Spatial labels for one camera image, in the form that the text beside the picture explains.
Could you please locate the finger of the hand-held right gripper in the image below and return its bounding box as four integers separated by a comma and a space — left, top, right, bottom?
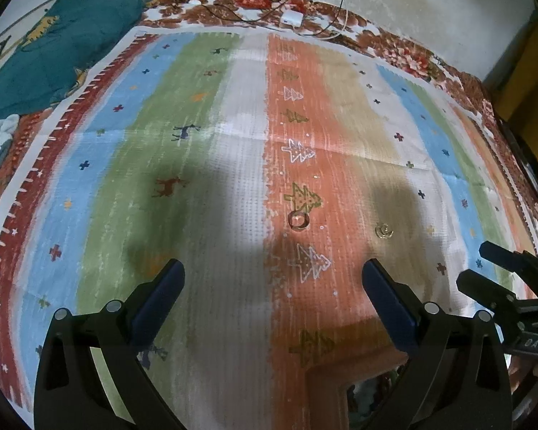
456, 269, 521, 319
480, 241, 538, 298

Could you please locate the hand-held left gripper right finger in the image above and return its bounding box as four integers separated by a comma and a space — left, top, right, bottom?
362, 258, 514, 430

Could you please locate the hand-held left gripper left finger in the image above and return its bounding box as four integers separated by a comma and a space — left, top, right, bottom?
33, 258, 189, 430

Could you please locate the yellow wooden cabinet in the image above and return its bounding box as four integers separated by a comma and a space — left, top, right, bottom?
486, 6, 538, 166

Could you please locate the white headboard with gold trim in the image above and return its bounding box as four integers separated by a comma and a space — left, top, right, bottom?
0, 0, 100, 70

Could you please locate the striped colourful mat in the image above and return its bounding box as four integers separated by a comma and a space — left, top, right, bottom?
0, 27, 538, 430

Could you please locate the teal cloth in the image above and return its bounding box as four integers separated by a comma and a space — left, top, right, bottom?
0, 0, 146, 124

